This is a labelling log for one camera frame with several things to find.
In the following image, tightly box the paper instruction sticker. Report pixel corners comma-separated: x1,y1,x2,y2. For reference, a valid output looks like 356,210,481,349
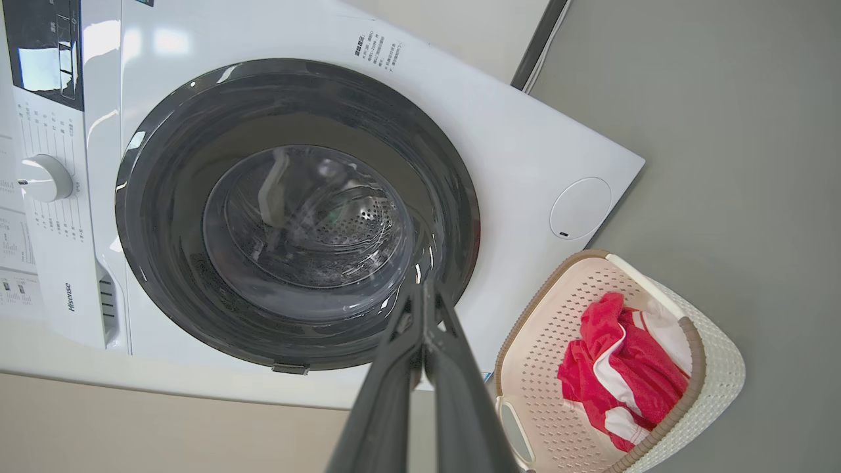
0,135,41,319

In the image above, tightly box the cream perforated laundry basket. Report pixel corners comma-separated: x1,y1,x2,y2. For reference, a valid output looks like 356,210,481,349
494,248,746,473

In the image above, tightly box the white floor cable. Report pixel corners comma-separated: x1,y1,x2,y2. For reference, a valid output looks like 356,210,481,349
522,0,574,95

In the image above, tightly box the white front-load washing machine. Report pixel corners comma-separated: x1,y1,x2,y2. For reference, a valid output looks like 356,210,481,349
0,0,646,409

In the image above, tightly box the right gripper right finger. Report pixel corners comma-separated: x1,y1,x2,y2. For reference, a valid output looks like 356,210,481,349
422,279,521,473

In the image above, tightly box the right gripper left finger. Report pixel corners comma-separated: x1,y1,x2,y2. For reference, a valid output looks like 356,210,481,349
325,279,426,473

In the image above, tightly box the black wall baseboard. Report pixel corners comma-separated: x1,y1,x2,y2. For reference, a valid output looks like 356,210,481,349
511,0,570,91

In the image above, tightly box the red garment with white trim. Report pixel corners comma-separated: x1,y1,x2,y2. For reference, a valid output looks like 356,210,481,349
557,292,691,453

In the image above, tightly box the black washer display panel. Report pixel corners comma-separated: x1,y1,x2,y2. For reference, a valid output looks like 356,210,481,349
2,0,85,111

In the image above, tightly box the black round washer door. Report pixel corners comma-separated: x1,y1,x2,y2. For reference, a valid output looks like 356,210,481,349
115,58,481,372

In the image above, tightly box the white washer control knob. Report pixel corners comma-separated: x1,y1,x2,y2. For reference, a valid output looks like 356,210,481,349
17,154,74,203

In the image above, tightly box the round white filter cover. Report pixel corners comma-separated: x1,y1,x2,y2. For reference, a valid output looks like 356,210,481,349
549,177,612,240

